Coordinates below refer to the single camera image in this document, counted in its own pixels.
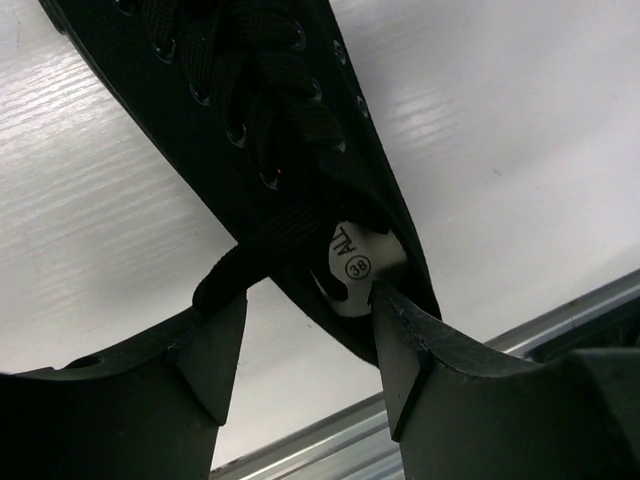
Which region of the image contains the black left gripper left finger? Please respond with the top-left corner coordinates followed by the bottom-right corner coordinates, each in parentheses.
top-left (1, 296), bottom-right (247, 479)

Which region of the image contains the all-black slip-on shoe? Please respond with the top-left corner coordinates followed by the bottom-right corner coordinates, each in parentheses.
top-left (42, 1), bottom-right (439, 364)

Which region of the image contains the aluminium mounting rail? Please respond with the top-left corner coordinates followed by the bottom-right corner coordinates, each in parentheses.
top-left (213, 273), bottom-right (639, 479)

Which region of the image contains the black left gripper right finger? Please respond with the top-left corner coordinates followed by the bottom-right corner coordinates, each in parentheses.
top-left (371, 284), bottom-right (639, 479)

